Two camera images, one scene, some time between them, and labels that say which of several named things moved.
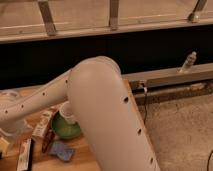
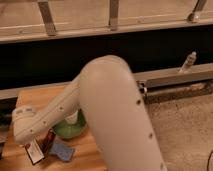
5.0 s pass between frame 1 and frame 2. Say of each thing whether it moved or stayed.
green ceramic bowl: stayed
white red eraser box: moved
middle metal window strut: stayed
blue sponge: stayed
